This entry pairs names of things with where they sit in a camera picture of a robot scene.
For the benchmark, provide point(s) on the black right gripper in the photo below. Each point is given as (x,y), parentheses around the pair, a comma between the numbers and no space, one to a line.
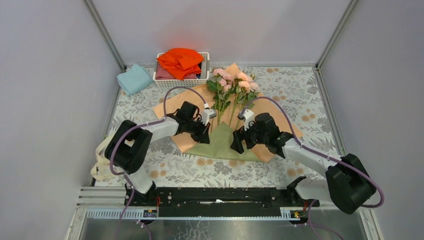
(248,138)

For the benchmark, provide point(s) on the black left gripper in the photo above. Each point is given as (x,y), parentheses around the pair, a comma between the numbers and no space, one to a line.
(200,129)

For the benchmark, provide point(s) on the green and orange wrapping paper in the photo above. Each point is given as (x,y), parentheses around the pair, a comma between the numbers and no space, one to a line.
(221,136)

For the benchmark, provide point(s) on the pink fake flower stem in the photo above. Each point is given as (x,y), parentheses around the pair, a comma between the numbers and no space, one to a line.
(217,74)
(223,95)
(243,92)
(241,75)

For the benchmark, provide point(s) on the cream ribbon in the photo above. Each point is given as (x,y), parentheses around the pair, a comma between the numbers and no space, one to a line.
(101,169)

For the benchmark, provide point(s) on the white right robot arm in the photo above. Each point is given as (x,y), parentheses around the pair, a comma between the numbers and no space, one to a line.
(344,182)

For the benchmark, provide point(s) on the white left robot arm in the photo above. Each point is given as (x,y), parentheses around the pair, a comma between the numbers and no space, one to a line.
(128,147)

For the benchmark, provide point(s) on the white plastic basket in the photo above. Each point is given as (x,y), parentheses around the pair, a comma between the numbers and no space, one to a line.
(171,83)

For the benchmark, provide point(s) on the floral patterned table mat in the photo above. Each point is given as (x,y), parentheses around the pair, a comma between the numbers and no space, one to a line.
(296,89)

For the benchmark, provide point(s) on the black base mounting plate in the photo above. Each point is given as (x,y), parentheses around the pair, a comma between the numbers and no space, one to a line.
(254,202)

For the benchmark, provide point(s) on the pink cloth in basket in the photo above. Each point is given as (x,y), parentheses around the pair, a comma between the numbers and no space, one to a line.
(163,74)

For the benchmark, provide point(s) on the orange cloth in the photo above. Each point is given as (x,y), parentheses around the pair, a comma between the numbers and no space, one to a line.
(180,62)

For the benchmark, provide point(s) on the light blue folded towel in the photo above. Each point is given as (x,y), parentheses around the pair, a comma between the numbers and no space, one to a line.
(135,79)

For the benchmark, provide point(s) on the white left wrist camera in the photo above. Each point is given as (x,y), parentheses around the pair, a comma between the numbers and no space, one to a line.
(207,114)

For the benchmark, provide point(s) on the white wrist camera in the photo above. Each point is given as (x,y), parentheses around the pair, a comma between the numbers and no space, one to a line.
(207,114)
(248,117)

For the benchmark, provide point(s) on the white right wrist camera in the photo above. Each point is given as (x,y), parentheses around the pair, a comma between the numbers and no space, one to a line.
(248,117)

